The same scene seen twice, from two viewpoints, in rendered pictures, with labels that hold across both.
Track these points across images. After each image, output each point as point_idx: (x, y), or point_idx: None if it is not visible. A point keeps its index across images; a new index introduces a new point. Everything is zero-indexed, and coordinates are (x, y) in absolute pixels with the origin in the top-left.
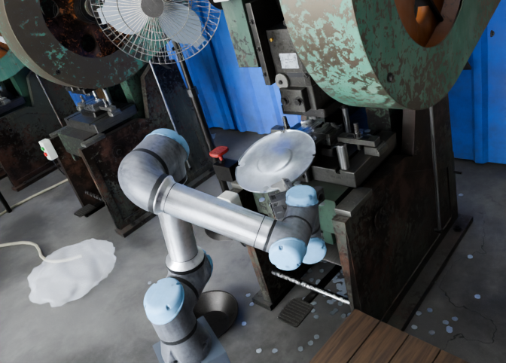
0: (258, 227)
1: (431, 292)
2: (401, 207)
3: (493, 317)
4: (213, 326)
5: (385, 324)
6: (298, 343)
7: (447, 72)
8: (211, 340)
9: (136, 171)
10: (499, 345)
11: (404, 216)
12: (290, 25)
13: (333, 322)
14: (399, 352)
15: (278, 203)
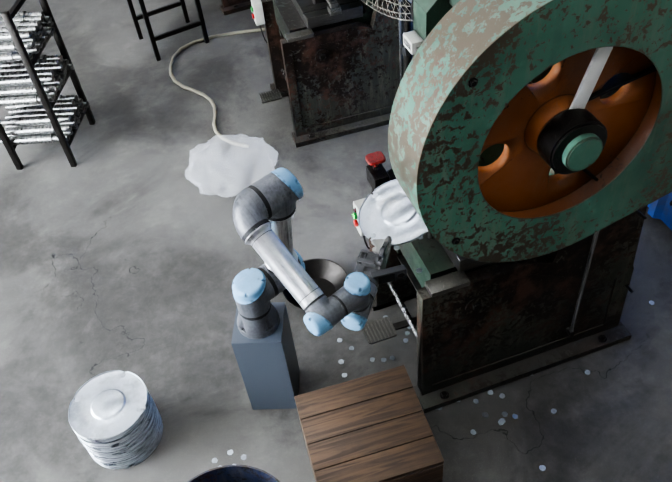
0: (305, 295)
1: (518, 381)
2: (515, 301)
3: (547, 436)
4: None
5: (413, 392)
6: (374, 353)
7: (560, 236)
8: (278, 326)
9: (243, 210)
10: (527, 459)
11: (517, 309)
12: (392, 165)
13: (415, 355)
14: (403, 418)
15: (362, 263)
